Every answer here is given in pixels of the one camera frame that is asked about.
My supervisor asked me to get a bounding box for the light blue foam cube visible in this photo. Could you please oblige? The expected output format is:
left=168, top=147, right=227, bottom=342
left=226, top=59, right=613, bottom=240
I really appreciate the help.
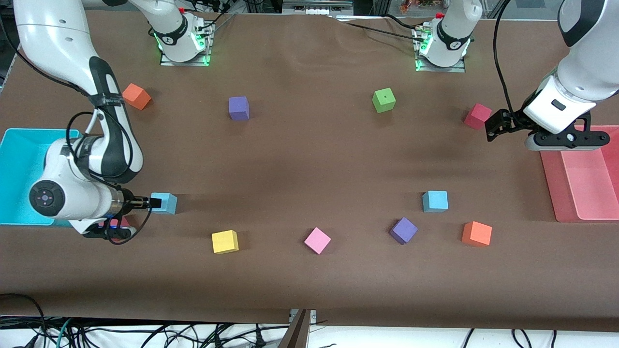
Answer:
left=150, top=192, right=177, bottom=215
left=422, top=190, right=449, bottom=213

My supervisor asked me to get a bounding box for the red foam cube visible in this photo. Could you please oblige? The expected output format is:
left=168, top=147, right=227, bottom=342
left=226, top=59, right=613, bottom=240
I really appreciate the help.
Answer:
left=464, top=103, right=492, bottom=130
left=98, top=216, right=131, bottom=231

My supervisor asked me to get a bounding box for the yellow foam cube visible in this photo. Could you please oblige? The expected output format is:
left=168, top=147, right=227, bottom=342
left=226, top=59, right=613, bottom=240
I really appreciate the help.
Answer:
left=211, top=230, right=239, bottom=255

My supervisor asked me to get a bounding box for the pink plastic bin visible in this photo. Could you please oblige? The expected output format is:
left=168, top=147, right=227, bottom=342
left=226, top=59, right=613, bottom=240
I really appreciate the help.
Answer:
left=539, top=125, right=619, bottom=223

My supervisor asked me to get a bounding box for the orange foam cube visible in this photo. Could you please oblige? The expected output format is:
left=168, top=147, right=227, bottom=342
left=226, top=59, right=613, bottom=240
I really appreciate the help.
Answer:
left=461, top=221, right=493, bottom=247
left=122, top=83, right=152, bottom=111

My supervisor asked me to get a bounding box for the green foam cube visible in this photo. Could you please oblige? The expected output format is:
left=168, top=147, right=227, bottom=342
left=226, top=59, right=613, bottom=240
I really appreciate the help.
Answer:
left=372, top=87, right=397, bottom=114

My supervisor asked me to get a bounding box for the cyan plastic bin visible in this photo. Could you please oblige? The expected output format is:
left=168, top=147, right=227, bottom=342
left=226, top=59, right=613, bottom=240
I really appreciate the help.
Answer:
left=0, top=128, right=80, bottom=227

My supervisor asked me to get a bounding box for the purple foam cube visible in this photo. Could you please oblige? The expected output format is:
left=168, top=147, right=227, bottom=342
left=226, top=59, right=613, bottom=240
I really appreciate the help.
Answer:
left=228, top=96, right=251, bottom=121
left=389, top=217, right=418, bottom=245

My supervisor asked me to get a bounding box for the brown table cover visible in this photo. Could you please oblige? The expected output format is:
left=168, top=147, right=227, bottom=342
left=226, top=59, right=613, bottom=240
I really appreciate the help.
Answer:
left=0, top=9, right=619, bottom=334

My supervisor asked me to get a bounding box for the pink foam cube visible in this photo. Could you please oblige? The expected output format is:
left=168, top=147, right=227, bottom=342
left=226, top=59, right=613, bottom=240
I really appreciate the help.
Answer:
left=304, top=227, right=332, bottom=255

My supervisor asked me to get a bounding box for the dark wedge-shaped stand leg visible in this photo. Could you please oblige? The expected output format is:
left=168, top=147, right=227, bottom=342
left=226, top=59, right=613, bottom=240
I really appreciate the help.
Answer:
left=278, top=309, right=312, bottom=348

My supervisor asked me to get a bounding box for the grey device behind table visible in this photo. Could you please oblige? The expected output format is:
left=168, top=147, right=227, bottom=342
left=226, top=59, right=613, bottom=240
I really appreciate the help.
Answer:
left=282, top=0, right=354, bottom=15

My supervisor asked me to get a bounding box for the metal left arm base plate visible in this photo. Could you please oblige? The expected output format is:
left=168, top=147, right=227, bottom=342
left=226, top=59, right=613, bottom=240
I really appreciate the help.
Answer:
left=416, top=54, right=467, bottom=73

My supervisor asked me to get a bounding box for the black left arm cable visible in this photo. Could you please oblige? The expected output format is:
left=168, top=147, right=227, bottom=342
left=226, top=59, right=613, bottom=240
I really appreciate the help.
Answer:
left=492, top=0, right=514, bottom=114

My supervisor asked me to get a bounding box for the short black base cable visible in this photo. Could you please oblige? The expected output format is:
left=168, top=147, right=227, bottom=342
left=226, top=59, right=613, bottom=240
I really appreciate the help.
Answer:
left=383, top=13, right=427, bottom=29

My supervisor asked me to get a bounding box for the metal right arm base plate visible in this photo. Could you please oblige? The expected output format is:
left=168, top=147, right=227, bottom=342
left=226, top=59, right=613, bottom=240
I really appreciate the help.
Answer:
left=160, top=47, right=211, bottom=67

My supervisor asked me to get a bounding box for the long black base cable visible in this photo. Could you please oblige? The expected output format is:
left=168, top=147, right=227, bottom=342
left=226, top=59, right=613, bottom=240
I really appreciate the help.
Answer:
left=333, top=15, right=422, bottom=37

